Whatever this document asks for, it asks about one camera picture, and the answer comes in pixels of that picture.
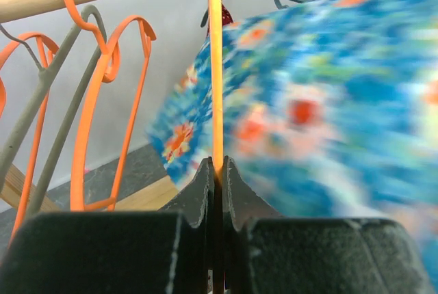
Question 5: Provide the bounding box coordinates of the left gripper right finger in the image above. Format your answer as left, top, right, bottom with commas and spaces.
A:
222, 158, 435, 293

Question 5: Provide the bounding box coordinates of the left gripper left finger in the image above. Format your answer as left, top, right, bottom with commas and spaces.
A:
1, 159, 214, 293

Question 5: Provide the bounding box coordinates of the blue floral garment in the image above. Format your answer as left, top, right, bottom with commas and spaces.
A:
145, 0, 438, 288

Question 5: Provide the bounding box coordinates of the orange hanger of black garment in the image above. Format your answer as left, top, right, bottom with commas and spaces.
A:
60, 0, 157, 212

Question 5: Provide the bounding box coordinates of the grey hanger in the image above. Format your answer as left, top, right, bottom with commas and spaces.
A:
1, 10, 96, 211

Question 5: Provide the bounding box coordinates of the red polka dot garment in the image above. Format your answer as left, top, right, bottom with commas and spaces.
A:
201, 5, 233, 36

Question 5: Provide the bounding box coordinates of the orange hanger of floral garment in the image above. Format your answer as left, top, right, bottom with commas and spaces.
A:
209, 0, 223, 178

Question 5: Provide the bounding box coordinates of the orange plastic hanger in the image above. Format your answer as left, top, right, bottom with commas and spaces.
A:
1, 31, 59, 237

